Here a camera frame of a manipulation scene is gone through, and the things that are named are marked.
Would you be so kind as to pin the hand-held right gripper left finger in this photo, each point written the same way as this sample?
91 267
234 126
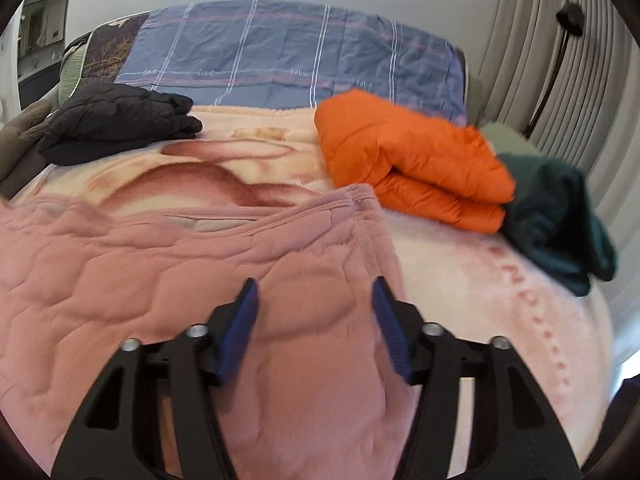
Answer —
235 332

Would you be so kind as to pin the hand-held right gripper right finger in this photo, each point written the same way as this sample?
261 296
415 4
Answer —
392 332

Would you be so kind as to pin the pink quilted jacket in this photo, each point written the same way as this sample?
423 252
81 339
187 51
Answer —
125 280

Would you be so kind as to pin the printed plush blanket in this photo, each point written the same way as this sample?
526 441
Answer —
500 310

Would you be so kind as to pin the orange puffer jacket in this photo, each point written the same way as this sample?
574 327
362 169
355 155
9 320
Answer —
410 160

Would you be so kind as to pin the dark green garment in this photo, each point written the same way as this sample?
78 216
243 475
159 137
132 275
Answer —
555 215

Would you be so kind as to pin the plain green pillow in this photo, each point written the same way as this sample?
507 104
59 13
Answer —
510 140

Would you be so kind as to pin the black puffer jacket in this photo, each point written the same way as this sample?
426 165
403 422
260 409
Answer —
115 122

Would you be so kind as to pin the blue plaid pillow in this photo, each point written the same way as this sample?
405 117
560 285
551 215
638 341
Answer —
280 55

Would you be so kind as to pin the brown fleece garment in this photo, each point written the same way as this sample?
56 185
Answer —
17 145

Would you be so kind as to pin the beige pleated curtain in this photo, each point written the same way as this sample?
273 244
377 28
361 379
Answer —
590 110

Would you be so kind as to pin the green ruffled pillow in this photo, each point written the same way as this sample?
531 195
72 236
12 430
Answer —
72 72

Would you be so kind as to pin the black floor lamp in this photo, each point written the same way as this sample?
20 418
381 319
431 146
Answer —
560 60

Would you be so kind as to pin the arched doorway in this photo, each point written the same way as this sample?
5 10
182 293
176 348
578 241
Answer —
45 35

